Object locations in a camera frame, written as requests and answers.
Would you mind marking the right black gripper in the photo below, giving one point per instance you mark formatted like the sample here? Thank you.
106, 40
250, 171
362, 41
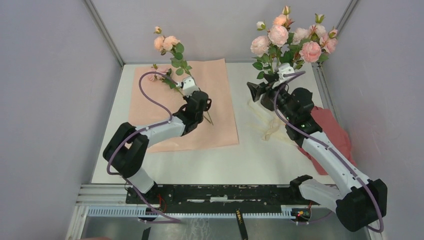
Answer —
257, 90

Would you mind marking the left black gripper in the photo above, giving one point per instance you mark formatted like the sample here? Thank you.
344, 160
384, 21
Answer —
186, 99

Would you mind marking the cream printed ribbon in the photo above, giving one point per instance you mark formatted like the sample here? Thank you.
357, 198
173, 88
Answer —
267, 124

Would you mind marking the pink crumpled cloth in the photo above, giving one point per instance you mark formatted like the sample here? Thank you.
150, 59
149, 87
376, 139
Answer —
335, 133

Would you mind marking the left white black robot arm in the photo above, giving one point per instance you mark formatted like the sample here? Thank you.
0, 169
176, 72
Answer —
126, 150

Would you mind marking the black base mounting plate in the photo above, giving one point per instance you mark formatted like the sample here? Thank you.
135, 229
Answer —
223, 199

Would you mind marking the peach white artificial roses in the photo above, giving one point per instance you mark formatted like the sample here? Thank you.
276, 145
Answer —
291, 50

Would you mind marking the white rose stem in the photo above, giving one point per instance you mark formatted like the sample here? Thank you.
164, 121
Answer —
268, 49

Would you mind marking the pink paper bouquet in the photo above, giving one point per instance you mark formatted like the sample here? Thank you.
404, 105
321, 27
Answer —
153, 100

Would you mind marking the peach pink rose stems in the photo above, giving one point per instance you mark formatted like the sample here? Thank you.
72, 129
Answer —
170, 44

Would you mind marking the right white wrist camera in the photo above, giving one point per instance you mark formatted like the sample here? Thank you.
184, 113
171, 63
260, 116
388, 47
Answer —
284, 72

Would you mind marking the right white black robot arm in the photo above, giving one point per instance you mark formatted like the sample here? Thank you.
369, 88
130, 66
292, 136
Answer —
357, 200

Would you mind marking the small pink rose stem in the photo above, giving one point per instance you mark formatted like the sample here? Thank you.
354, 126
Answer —
164, 76

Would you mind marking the black cylindrical vase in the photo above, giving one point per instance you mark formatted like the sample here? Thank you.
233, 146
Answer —
267, 100

